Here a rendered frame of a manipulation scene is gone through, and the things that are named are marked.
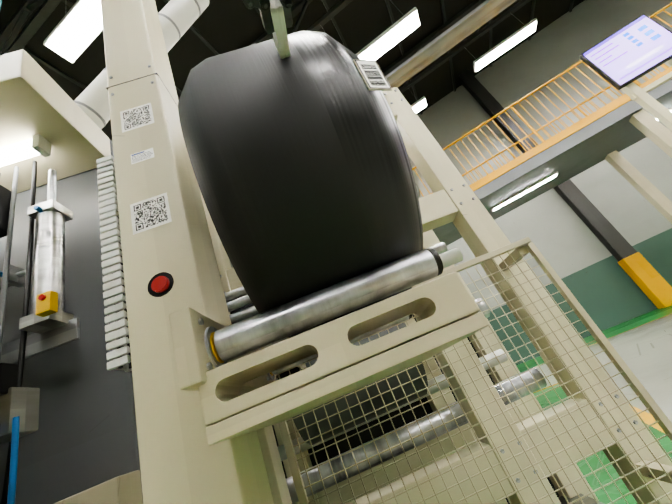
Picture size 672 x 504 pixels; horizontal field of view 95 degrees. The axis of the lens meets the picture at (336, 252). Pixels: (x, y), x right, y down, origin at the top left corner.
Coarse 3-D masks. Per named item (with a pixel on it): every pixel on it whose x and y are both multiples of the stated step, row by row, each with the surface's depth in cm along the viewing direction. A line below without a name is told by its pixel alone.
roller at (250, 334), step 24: (408, 264) 44; (432, 264) 44; (336, 288) 44; (360, 288) 43; (384, 288) 44; (264, 312) 43; (288, 312) 42; (312, 312) 42; (336, 312) 43; (216, 336) 42; (240, 336) 41; (264, 336) 42
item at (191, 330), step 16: (176, 320) 39; (192, 320) 39; (208, 320) 45; (176, 336) 38; (192, 336) 38; (208, 336) 41; (176, 352) 37; (192, 352) 37; (208, 352) 40; (192, 368) 36; (208, 368) 38; (192, 384) 36; (256, 384) 56
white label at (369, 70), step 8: (360, 64) 45; (368, 64) 45; (376, 64) 46; (360, 72) 44; (368, 72) 44; (376, 72) 45; (368, 80) 44; (376, 80) 44; (384, 80) 45; (368, 88) 43; (376, 88) 43; (384, 88) 44
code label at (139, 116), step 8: (144, 104) 74; (120, 112) 74; (128, 112) 74; (136, 112) 73; (144, 112) 73; (152, 112) 73; (128, 120) 72; (136, 120) 72; (144, 120) 72; (152, 120) 72; (128, 128) 71
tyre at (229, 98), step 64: (256, 64) 44; (320, 64) 43; (192, 128) 43; (256, 128) 40; (320, 128) 41; (384, 128) 43; (256, 192) 40; (320, 192) 41; (384, 192) 42; (256, 256) 42; (320, 256) 43; (384, 256) 46
